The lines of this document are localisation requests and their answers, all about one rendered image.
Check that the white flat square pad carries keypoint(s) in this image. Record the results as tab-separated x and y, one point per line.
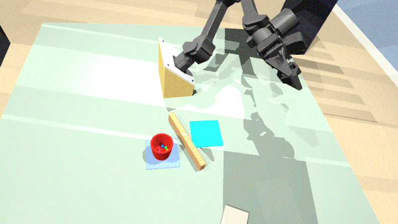
234	216

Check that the red cup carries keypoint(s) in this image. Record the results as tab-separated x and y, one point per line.
157	141

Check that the brown wooden bar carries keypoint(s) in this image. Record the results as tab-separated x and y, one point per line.
186	141

